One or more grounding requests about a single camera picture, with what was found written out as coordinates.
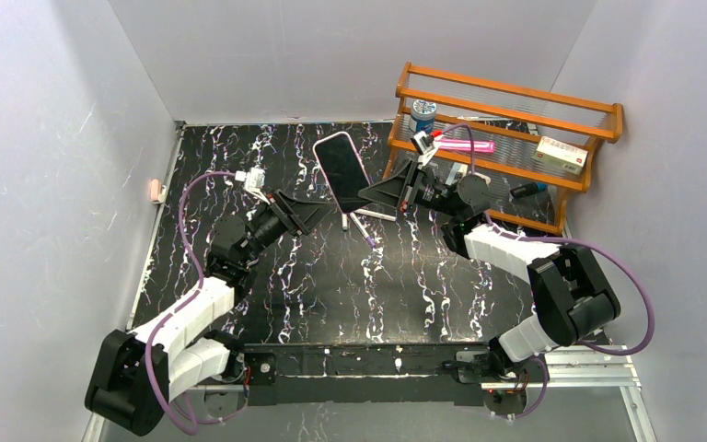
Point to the white pen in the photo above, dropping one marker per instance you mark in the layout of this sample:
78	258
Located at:
390	218

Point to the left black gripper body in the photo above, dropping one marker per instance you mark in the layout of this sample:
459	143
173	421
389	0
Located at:
286	213

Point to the light blue stapler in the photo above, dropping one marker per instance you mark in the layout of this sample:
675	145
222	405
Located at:
452	174

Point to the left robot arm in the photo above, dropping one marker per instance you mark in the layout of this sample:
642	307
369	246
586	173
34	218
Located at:
139	373

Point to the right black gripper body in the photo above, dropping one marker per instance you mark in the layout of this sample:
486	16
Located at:
409	189

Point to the purple capped white marker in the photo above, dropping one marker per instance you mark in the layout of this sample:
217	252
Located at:
361	228

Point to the orange wooden shelf rack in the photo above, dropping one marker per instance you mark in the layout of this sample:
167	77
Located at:
515	118

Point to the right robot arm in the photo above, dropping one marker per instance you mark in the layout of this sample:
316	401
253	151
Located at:
571	295

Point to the pink wall clip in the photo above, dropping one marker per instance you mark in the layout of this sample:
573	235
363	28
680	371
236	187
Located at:
157	191

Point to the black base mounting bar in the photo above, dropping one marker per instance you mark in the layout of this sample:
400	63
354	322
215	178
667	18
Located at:
359	373

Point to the blue white round jar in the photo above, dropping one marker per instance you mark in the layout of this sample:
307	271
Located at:
422	116

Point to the aluminium frame rail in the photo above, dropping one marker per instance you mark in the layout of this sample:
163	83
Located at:
603	372

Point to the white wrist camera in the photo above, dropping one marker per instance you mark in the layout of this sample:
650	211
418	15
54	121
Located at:
424	144
252	182

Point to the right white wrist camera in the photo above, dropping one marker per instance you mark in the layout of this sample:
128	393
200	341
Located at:
424	144

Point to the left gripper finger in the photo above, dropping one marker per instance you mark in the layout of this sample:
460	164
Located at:
306	205
306	221

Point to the phone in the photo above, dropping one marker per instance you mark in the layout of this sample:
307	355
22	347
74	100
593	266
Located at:
343	170

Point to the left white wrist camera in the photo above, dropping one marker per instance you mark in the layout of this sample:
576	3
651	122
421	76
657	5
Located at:
252	182

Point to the white red small box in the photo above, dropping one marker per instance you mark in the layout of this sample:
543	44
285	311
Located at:
567	157

